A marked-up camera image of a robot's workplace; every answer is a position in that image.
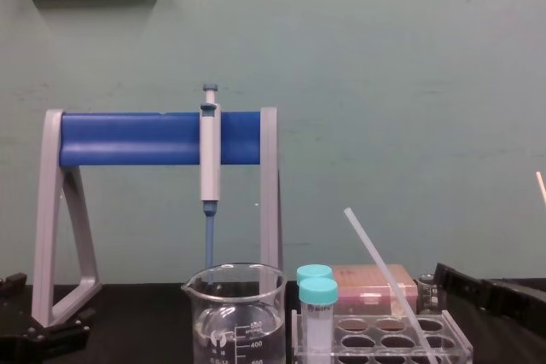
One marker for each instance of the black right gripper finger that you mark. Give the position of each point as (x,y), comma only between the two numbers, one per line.
(490,293)

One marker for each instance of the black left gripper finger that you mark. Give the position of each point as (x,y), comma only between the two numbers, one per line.
(13,284)
(55,332)

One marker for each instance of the clear acrylic tube rack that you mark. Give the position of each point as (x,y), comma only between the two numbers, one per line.
(453,338)

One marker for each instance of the small clear glass bottle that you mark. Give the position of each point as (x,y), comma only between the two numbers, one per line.
(428,294)

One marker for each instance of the thin wooden stick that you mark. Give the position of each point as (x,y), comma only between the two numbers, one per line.
(541,186)

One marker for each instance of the pink pipette tip box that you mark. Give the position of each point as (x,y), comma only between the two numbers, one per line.
(367,284)

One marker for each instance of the plastic tube with teal cap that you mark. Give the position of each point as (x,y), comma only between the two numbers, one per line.
(317,291)
(313,272)

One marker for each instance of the clear glass beaker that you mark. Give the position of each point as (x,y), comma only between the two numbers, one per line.
(239,332)

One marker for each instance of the grey and blue pipette stand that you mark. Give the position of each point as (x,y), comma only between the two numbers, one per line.
(128,138)

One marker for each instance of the white and blue pipette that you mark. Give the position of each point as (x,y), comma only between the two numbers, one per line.
(210,155)

